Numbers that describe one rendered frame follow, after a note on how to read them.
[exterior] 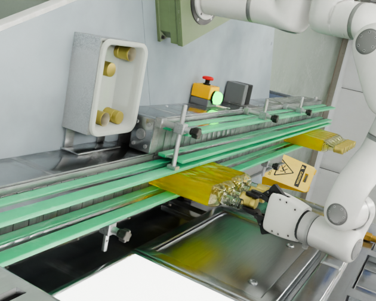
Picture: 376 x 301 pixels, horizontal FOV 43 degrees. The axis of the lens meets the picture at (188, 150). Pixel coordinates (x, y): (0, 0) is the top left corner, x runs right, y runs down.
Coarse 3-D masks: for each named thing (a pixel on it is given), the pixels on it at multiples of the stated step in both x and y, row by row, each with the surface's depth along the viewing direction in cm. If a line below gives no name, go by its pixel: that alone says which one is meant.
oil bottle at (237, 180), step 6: (198, 168) 133; (204, 168) 132; (210, 168) 133; (216, 168) 135; (216, 174) 130; (222, 174) 130; (228, 174) 131; (234, 174) 132; (234, 180) 128; (240, 180) 129; (240, 186) 129
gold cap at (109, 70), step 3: (105, 63) 111; (108, 63) 110; (111, 63) 111; (105, 66) 110; (108, 66) 110; (111, 66) 111; (114, 66) 112; (105, 69) 110; (108, 69) 110; (111, 69) 111; (114, 69) 112; (105, 72) 110; (108, 72) 111; (111, 72) 112; (114, 72) 113; (105, 75) 112; (108, 75) 111; (111, 75) 112
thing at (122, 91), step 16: (112, 48) 116; (144, 48) 116; (128, 64) 119; (144, 64) 118; (96, 80) 105; (112, 80) 120; (128, 80) 120; (96, 96) 105; (112, 96) 122; (128, 96) 120; (96, 112) 107; (128, 112) 121; (96, 128) 112; (112, 128) 115; (128, 128) 120
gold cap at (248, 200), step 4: (244, 192) 123; (240, 196) 122; (244, 196) 122; (248, 196) 122; (244, 200) 122; (248, 200) 121; (252, 200) 121; (256, 200) 121; (244, 204) 122; (248, 204) 122; (252, 204) 121; (256, 204) 122; (252, 208) 122
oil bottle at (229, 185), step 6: (192, 168) 131; (198, 174) 127; (204, 174) 128; (210, 174) 129; (216, 180) 125; (222, 180) 126; (228, 180) 127; (228, 186) 124; (234, 186) 125; (228, 192) 123
